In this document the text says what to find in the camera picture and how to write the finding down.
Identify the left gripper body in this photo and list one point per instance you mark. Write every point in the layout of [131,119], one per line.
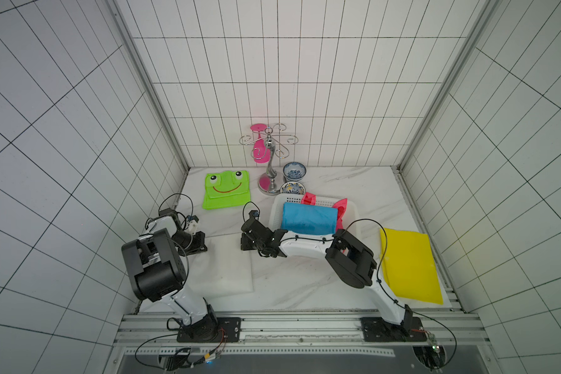
[182,240]

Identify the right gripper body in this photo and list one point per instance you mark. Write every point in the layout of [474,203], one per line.
[253,232]

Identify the white raincoat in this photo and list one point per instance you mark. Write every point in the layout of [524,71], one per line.
[224,270]

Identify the blue raincoat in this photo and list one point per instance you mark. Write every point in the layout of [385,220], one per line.
[309,220]

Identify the green frog raincoat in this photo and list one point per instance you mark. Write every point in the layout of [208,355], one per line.
[226,189]

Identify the pink bunny raincoat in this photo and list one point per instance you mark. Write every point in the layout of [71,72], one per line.
[340,205]

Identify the yellow raincoat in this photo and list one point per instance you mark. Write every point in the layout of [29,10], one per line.
[408,266]

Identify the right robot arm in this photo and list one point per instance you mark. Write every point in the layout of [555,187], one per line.
[351,260]

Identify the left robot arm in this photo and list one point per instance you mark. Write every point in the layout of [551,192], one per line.
[157,263]

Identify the blue patterned ceramic cup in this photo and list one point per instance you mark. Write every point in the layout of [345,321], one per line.
[293,187]

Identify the blue patterned ceramic bowl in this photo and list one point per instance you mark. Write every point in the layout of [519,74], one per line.
[294,171]

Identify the pink wine glass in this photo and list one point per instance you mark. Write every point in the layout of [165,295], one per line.
[260,147]

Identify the electronics wiring bundle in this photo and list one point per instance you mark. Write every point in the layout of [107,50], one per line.
[191,360]

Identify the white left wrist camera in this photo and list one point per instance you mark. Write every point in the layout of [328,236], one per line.
[191,224]

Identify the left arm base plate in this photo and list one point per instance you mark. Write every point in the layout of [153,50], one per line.
[209,331]

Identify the silver wire cup stand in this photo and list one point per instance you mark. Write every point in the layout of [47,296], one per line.
[272,138]

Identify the aluminium mounting rail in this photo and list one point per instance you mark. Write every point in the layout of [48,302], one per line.
[299,333]

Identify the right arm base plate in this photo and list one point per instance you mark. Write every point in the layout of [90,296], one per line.
[388,329]

